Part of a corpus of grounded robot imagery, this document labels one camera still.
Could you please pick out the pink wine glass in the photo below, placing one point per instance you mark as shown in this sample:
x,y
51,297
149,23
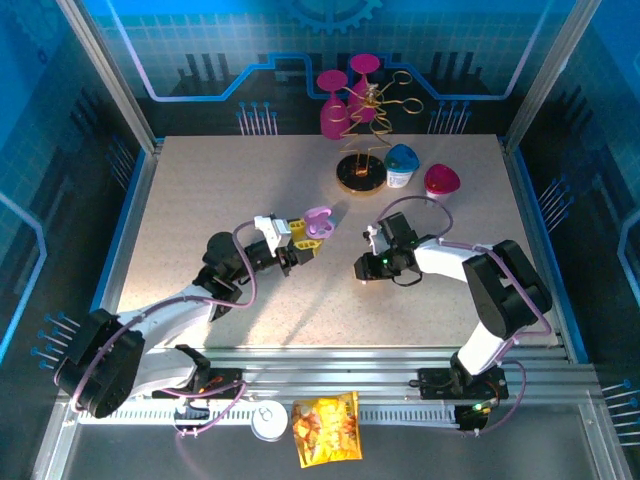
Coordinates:
x,y
363,63
332,122

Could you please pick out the pastel earbud charging case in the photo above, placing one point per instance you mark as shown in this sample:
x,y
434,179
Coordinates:
x,y
320,222

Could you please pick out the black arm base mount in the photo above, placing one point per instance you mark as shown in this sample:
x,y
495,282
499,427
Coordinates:
x,y
227,377
432,382

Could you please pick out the silver tin can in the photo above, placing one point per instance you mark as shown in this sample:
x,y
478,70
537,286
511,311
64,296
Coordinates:
x,y
269,422

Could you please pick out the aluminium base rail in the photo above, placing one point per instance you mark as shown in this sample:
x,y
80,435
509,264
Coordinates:
x,y
325,370

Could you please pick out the white cup pink lid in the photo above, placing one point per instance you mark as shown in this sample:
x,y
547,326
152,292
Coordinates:
x,y
441,180

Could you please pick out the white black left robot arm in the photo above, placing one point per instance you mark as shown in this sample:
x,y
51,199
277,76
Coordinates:
x,y
165,312

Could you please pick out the aluminium frame post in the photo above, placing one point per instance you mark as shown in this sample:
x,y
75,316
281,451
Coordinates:
x,y
112,75
548,75

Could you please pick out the white cup blue lid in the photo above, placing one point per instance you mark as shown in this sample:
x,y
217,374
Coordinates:
x,y
401,160

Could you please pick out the yellow snack bag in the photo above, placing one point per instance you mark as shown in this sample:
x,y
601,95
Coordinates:
x,y
327,430

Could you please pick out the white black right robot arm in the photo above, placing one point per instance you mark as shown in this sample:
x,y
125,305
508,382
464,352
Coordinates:
x,y
445,260

